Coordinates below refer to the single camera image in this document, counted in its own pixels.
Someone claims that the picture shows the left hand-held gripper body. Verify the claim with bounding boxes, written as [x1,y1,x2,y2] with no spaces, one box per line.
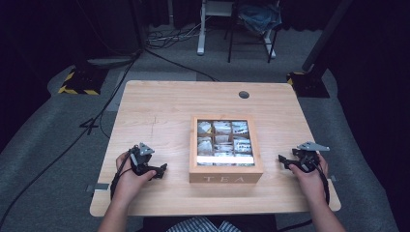
[129,142,157,177]

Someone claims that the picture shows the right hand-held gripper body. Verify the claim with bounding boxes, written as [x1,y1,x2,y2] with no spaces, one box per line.
[291,141,331,174]

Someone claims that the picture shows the wooden tea box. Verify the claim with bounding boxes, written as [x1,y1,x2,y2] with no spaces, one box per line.
[188,114,264,185]

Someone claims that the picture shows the person's right hand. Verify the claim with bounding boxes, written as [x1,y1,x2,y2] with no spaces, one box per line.
[287,153,330,208]

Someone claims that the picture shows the person's left hand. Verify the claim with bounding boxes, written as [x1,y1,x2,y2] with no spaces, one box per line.
[112,151,158,208]

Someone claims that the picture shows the grey tape strip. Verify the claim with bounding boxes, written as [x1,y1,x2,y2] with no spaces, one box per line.
[85,182,111,193]

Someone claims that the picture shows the group of tea bags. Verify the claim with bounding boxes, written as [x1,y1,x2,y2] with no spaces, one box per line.
[196,120,254,167]

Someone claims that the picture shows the striped clothing of person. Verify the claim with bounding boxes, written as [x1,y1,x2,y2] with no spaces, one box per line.
[165,216,244,232]

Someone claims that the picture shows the black stand base yellow corner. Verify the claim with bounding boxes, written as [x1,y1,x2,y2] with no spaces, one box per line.
[285,71,331,99]

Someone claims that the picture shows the black yellow striped stand base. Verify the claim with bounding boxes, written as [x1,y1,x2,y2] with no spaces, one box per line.
[57,65,109,97]

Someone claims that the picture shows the black slanted stand pole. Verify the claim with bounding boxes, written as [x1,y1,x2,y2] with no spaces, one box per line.
[301,0,355,74]

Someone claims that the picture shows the black metal chair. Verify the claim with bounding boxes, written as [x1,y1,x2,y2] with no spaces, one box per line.
[224,0,282,65]

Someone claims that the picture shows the white desk leg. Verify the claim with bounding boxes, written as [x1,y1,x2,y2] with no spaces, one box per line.
[196,0,236,57]

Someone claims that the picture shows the blue cloth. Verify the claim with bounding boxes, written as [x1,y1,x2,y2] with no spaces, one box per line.
[237,3,282,35]

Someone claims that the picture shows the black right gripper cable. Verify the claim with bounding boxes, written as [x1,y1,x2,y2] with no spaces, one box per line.
[276,159,332,232]

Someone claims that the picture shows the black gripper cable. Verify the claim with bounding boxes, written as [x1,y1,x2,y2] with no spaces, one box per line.
[109,148,133,201]
[276,159,332,232]

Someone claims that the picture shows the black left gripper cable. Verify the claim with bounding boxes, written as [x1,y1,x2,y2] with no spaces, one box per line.
[109,148,133,201]

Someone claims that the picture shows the long black floor cable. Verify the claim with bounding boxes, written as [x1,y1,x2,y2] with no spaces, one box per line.
[0,52,140,228]

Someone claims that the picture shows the thick black floor cable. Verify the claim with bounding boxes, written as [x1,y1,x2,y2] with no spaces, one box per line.
[144,47,220,83]

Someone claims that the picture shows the bundle of floor cables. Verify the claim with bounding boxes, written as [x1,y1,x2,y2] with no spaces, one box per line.
[144,18,207,51]

